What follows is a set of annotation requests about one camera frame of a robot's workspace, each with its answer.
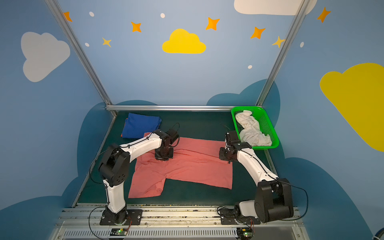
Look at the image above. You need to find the pink t shirt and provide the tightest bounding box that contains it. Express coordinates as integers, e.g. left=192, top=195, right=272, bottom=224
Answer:
left=128, top=137, right=233, bottom=199

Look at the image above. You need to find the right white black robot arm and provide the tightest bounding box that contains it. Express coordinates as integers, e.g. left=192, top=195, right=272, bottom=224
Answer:
left=219, top=143, right=294, bottom=223

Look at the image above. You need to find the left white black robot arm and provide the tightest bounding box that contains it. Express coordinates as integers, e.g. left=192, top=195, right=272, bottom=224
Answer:
left=99, top=129, right=180, bottom=226

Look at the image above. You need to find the white grey t shirt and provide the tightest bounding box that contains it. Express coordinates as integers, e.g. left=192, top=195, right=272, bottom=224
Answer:
left=235, top=110, right=272, bottom=147

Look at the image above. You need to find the folded blue t shirt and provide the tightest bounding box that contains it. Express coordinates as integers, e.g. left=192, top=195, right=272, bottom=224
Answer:
left=121, top=113, right=162, bottom=139

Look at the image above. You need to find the green plastic basket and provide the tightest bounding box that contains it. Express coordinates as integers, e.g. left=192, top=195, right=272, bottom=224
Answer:
left=231, top=106, right=280, bottom=151

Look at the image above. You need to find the right circuit board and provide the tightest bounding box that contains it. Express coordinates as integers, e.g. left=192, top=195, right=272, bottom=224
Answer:
left=236, top=228, right=254, bottom=240

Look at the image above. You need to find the left green circuit board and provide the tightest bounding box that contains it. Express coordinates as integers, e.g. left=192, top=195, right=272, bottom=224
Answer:
left=110, top=229, right=128, bottom=237

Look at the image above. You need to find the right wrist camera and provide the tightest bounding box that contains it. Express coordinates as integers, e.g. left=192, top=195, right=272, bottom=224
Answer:
left=226, top=131, right=241, bottom=145

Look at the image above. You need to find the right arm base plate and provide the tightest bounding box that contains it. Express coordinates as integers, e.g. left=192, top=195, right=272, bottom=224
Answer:
left=217, top=208, right=261, bottom=226

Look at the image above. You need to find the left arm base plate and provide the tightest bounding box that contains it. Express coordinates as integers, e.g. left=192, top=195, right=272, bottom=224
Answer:
left=100, top=208, right=143, bottom=226

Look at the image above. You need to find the back aluminium frame bar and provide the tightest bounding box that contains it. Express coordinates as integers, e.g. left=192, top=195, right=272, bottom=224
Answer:
left=106, top=105, right=236, bottom=112

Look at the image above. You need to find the aluminium rail base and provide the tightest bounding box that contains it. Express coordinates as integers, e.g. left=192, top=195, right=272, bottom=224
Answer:
left=50, top=204, right=310, bottom=240

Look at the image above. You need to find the left aluminium frame post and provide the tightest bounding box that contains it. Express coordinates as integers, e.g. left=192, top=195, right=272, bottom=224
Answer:
left=45, top=0, right=113, bottom=105

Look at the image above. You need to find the aluminium frame post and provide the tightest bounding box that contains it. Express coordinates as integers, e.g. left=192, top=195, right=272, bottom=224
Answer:
left=256, top=0, right=311, bottom=107
left=45, top=0, right=113, bottom=105

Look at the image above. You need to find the right aluminium frame post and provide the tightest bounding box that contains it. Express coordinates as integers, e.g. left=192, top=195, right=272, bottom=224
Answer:
left=256, top=0, right=311, bottom=107

